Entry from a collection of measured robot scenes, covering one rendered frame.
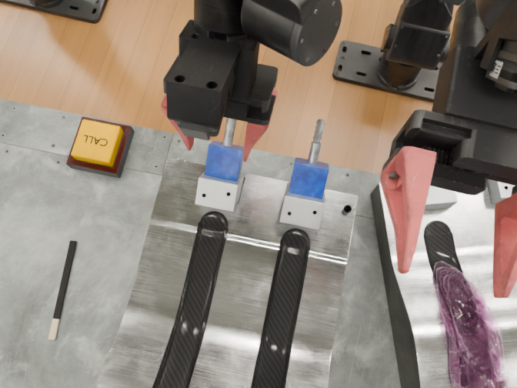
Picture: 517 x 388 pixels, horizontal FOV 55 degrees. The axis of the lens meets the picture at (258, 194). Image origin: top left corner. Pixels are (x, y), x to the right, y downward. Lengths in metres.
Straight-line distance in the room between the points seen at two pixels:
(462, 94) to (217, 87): 0.17
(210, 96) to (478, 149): 0.19
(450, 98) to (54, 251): 0.60
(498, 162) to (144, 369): 0.45
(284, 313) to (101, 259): 0.28
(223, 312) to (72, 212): 0.29
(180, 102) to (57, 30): 0.56
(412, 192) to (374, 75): 0.53
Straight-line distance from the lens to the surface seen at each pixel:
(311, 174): 0.61
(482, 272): 0.72
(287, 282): 0.64
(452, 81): 0.35
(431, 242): 0.72
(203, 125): 0.40
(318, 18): 0.39
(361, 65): 0.84
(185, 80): 0.39
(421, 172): 0.32
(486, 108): 0.35
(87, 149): 0.77
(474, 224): 0.74
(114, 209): 0.77
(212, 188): 0.61
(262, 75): 0.50
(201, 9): 0.45
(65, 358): 0.76
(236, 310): 0.63
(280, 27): 0.39
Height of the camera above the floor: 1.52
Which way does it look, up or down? 74 degrees down
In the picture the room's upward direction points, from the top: straight up
